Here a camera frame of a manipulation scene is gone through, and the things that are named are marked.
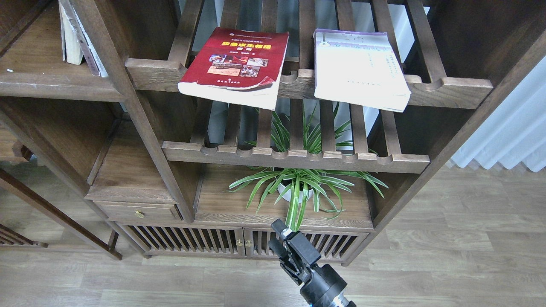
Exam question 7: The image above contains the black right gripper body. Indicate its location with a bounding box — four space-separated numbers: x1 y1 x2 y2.
279 232 349 307

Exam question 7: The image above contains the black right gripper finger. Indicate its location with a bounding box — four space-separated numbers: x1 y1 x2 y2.
271 218 294 240
268 240 285 260

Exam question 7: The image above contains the white and purple book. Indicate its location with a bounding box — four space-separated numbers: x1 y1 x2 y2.
314 29 411 112

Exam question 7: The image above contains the green and black book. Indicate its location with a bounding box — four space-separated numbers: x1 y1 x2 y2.
58 0 84 65

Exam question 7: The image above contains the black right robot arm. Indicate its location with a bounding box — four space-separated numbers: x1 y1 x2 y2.
269 219 355 307

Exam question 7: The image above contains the green spider plant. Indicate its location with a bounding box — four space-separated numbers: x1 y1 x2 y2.
224 107 388 232

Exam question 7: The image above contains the brass drawer knob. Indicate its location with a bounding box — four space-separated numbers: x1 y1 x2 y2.
134 210 145 218

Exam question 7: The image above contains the dark wooden bookshelf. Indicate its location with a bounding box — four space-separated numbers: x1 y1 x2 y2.
1 0 545 266

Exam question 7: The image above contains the red cover book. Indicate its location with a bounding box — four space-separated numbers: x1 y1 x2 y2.
178 27 289 110

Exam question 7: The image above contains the white curtain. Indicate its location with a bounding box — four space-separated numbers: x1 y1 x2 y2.
450 59 546 172

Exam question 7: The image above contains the white book standing upright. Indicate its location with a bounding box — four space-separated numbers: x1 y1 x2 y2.
60 0 108 78

